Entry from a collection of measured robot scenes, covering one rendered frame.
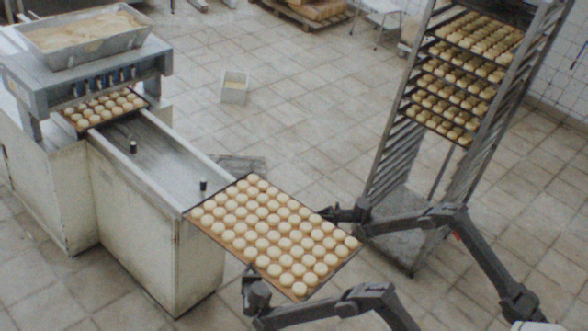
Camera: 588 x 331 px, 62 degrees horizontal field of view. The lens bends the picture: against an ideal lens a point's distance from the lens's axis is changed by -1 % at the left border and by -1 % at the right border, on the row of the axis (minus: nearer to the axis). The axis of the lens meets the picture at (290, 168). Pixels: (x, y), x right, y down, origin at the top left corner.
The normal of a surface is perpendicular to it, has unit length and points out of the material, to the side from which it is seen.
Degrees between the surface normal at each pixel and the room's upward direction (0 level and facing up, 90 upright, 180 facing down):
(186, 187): 0
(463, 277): 0
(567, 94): 90
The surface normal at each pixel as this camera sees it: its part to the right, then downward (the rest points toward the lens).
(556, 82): -0.70, 0.38
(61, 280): 0.15, -0.76
